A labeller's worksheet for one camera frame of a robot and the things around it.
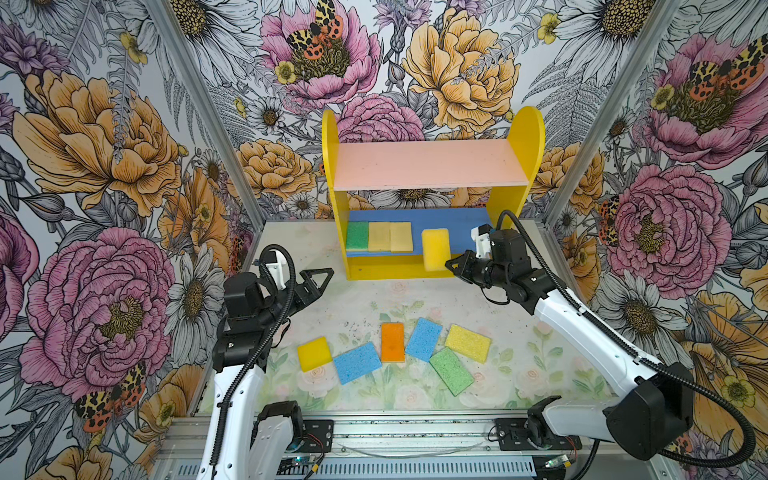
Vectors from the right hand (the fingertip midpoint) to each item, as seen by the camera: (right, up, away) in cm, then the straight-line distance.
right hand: (445, 272), depth 78 cm
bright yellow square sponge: (-36, -24, +9) cm, 44 cm away
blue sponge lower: (-24, -26, +7) cm, 36 cm away
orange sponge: (-13, -21, +12) cm, 28 cm away
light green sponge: (+3, -27, +6) cm, 28 cm away
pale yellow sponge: (-18, +10, +19) cm, 28 cm away
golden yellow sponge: (-2, +6, +2) cm, 7 cm away
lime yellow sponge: (+9, -22, +11) cm, 26 cm away
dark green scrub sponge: (-25, +9, +17) cm, 31 cm away
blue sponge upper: (-4, -21, +12) cm, 24 cm away
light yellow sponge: (-11, +9, +19) cm, 24 cm away
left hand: (-29, -3, -6) cm, 30 cm away
